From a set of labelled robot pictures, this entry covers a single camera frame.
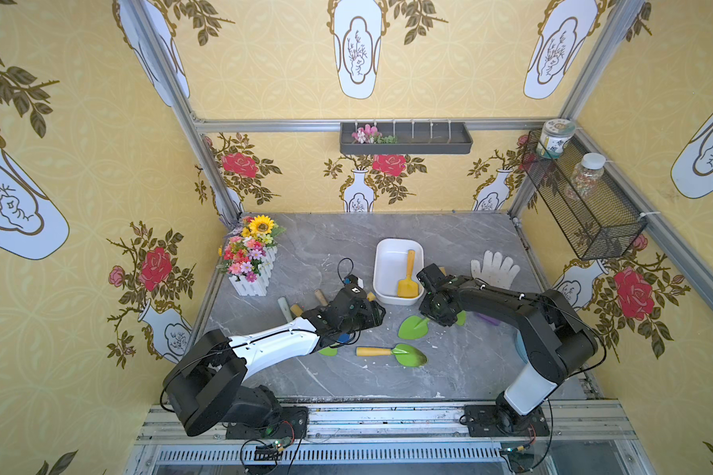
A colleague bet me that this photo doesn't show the clear jar with white lid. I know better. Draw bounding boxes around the clear jar with white lid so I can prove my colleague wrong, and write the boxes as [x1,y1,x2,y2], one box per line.
[570,152,606,198]

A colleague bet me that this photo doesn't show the circuit board with wires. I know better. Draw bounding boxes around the circuit board with wires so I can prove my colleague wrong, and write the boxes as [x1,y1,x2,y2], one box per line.
[239,437,293,465]
[498,445,535,474]

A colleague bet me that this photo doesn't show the white knitted work glove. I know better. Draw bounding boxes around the white knitted work glove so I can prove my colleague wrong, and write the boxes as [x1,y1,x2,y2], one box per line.
[471,251,521,290]

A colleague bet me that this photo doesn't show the artificial flowers in white fence pot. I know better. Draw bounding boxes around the artificial flowers in white fence pot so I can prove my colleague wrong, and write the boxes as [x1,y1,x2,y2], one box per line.
[217,215,286,297]

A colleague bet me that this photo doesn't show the green shovel lying front centre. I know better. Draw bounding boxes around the green shovel lying front centre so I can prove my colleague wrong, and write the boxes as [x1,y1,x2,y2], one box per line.
[356,344,428,367]

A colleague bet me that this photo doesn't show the left circuit board with wires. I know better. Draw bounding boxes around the left circuit board with wires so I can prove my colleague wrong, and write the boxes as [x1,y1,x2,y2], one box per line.
[239,437,293,465]

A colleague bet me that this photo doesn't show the green shovel yellow handle left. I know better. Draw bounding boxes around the green shovel yellow handle left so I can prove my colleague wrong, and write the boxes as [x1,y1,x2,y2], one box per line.
[290,304,338,356]

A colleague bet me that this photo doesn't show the jar with patterned label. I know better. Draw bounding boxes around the jar with patterned label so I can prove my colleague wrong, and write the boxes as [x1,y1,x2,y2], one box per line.
[536,119,576,160]

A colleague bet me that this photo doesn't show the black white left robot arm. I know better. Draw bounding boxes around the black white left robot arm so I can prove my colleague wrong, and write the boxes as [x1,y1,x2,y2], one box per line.
[160,275,386,437]

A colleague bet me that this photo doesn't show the green leaf shovel yellow handle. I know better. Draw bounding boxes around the green leaf shovel yellow handle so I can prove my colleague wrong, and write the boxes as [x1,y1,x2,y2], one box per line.
[398,316,430,340]

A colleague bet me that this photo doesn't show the black wire mesh basket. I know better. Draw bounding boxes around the black wire mesh basket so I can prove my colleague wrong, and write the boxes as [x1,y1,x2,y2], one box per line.
[522,130,648,260]

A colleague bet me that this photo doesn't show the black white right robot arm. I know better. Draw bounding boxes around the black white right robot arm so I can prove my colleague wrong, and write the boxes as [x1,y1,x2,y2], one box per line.
[417,264,599,433]

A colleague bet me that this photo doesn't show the dark grey wall shelf tray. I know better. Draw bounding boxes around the dark grey wall shelf tray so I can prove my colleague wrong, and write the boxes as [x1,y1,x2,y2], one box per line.
[340,120,473,156]

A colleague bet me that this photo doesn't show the blue trowel wooden handle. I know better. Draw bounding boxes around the blue trowel wooden handle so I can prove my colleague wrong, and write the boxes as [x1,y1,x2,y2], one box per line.
[314,289,351,346]

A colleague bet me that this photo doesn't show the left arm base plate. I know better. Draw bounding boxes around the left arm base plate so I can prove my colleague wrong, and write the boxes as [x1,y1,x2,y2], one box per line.
[225,406,309,441]

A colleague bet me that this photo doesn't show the right circuit board with wires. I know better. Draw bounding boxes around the right circuit board with wires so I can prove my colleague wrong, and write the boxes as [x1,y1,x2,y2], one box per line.
[498,445,535,474]

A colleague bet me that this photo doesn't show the yellow square shovel yellow handle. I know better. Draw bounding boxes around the yellow square shovel yellow handle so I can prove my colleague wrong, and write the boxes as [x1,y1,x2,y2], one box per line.
[397,249,420,300]

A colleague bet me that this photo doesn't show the purple shovel pink handle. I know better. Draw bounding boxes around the purple shovel pink handle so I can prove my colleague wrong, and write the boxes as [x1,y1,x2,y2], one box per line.
[475,313,500,327]

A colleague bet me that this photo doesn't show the white plastic storage box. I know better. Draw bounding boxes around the white plastic storage box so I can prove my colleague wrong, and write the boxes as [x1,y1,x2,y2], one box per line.
[372,239,424,307]

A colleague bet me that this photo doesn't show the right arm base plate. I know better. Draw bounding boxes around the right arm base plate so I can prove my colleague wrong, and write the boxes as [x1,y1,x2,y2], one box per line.
[459,404,551,437]

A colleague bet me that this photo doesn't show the light blue shovel pale handle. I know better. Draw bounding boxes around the light blue shovel pale handle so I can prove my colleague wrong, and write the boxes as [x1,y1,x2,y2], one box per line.
[277,297,294,323]

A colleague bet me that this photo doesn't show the small pink flowers on shelf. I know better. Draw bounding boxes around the small pink flowers on shelf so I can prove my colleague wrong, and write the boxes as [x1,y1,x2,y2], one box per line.
[352,124,397,144]

